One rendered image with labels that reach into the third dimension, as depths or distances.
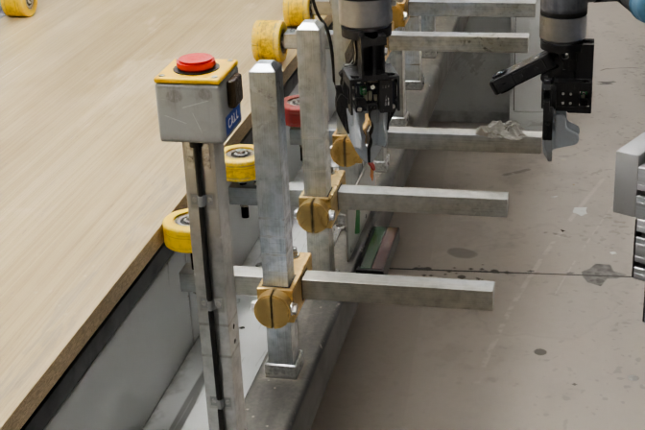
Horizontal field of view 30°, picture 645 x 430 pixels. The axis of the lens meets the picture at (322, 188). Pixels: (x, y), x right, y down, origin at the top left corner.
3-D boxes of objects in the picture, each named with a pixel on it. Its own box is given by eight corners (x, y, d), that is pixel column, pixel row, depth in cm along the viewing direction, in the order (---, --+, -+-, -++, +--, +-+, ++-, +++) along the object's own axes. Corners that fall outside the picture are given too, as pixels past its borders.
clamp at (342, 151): (373, 139, 215) (372, 112, 213) (359, 168, 203) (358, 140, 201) (343, 138, 216) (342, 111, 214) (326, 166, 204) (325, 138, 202)
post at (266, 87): (300, 384, 170) (281, 58, 151) (295, 397, 167) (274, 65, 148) (276, 382, 171) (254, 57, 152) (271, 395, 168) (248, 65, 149)
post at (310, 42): (336, 309, 193) (323, 17, 174) (332, 320, 190) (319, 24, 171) (315, 308, 194) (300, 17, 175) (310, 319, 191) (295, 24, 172)
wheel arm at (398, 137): (541, 152, 206) (542, 128, 204) (540, 159, 203) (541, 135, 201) (295, 142, 215) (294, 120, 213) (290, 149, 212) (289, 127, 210)
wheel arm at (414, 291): (494, 305, 163) (494, 277, 161) (492, 318, 160) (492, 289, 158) (188, 285, 172) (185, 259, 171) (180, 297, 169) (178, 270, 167)
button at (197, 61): (221, 68, 125) (220, 52, 125) (209, 80, 122) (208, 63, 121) (184, 67, 126) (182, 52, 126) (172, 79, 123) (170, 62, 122)
